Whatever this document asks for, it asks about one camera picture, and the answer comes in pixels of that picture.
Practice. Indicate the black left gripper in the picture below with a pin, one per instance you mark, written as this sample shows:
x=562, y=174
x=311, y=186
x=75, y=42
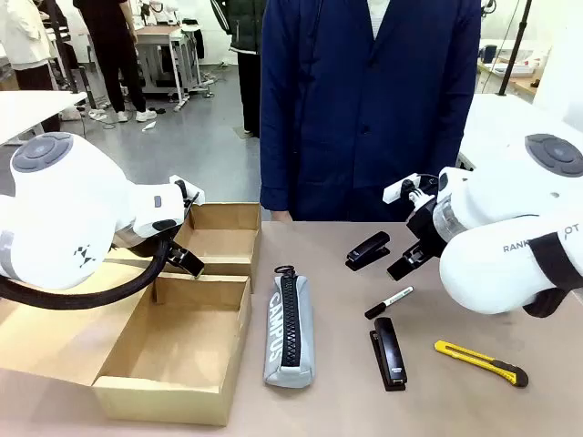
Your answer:
x=146, y=243

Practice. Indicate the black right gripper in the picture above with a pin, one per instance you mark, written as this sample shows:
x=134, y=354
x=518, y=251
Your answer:
x=423, y=223

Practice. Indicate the black and white marker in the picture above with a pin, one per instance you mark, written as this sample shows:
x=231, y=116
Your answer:
x=391, y=300

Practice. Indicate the short black hole punch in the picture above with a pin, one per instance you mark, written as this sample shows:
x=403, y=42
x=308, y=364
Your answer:
x=366, y=250

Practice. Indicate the yellow utility knife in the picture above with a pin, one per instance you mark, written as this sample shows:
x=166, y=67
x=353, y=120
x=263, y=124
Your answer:
x=478, y=362

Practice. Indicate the grey Campus pencil case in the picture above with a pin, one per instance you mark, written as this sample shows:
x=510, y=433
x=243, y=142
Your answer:
x=303, y=337

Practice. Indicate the person's left forearm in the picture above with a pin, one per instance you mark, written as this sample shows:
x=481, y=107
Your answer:
x=465, y=114

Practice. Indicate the person's right forearm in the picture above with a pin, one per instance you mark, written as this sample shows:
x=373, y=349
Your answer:
x=273, y=173

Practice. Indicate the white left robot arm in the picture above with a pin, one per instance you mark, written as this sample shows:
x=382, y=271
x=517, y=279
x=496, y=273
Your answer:
x=64, y=205

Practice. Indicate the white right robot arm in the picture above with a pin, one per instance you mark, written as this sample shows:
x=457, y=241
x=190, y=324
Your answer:
x=510, y=236

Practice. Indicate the small cardboard box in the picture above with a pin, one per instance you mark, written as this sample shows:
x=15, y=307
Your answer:
x=218, y=241

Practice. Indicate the large cardboard box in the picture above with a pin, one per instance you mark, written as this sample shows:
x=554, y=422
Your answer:
x=173, y=337

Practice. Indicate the person's right hand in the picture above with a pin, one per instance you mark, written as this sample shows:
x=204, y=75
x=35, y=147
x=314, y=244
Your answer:
x=280, y=216

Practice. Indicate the long black stapler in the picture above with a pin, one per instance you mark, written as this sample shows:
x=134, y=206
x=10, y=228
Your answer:
x=389, y=355

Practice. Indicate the white paper scrap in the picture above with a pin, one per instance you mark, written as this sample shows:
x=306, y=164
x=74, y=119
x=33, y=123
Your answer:
x=149, y=126

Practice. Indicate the person in blue coat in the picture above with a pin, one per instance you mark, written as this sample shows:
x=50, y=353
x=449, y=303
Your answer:
x=364, y=114

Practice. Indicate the white side table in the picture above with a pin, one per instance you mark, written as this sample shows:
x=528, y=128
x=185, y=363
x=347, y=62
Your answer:
x=36, y=111

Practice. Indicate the bystander in striped black jacket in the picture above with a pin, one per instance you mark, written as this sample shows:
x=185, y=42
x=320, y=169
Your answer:
x=246, y=54

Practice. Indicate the bystander in black clothes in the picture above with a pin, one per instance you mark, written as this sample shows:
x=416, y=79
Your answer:
x=114, y=54

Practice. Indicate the black hanging garment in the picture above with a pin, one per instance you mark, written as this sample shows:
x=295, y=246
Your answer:
x=196, y=43

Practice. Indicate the wooden workbench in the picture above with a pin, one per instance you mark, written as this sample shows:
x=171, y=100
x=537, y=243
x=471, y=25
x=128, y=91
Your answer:
x=519, y=79

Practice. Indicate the black stand pole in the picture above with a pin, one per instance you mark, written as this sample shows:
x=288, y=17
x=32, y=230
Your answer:
x=61, y=50

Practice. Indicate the black tripod pole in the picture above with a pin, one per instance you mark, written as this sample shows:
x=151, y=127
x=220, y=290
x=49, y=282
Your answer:
x=517, y=45

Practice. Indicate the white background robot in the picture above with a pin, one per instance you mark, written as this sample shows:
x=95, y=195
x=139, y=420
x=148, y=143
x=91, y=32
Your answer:
x=159, y=11

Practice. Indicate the bystander in white jacket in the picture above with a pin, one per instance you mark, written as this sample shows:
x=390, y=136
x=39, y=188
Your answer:
x=23, y=41

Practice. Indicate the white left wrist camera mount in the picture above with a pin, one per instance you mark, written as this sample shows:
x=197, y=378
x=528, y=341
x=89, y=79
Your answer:
x=191, y=187

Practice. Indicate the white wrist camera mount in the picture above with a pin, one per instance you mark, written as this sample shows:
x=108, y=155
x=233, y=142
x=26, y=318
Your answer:
x=396, y=190
x=191, y=187

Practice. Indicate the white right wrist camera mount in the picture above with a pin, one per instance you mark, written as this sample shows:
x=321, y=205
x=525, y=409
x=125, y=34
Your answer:
x=396, y=190

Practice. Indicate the brown-top white-frame desk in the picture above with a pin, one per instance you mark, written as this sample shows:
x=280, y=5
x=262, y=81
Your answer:
x=164, y=41

